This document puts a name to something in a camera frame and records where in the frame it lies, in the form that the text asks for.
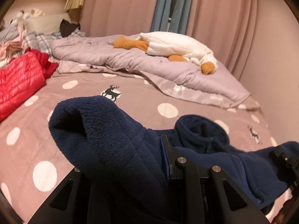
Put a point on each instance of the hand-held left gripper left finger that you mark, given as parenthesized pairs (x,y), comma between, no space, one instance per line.
(67,203)

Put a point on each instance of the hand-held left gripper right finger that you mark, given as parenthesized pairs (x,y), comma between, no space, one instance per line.
(186,191)

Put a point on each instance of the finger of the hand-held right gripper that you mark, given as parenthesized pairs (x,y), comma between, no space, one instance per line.
(288,158)

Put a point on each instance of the navy fleece jacket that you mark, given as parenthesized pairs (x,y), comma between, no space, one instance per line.
(112,140)

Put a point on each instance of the pink clothes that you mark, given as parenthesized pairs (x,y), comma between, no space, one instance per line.
(12,49)

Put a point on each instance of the polka dot bed sheet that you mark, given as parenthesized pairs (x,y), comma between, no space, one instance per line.
(144,98)

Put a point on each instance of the red down jacket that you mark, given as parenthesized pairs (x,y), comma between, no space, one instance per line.
(21,84)

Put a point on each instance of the lilac quilt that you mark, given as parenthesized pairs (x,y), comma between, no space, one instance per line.
(130,58)

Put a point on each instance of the white goose plush toy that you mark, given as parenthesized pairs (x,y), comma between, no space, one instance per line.
(177,45)

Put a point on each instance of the pink curtain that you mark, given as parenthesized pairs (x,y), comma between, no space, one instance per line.
(116,7)
(222,16)

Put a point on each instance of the plaid pillow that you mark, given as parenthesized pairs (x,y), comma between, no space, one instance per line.
(42,40)

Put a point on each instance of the black cloth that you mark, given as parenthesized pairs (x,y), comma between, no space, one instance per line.
(69,28)

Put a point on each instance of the grey cloth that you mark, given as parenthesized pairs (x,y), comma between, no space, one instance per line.
(10,31)

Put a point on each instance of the beige pillow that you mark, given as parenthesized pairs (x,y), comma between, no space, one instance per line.
(46,23)

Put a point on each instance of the window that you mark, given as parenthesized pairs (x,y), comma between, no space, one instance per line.
(175,7)

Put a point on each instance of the blue curtain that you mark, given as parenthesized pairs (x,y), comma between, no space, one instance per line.
(161,7)

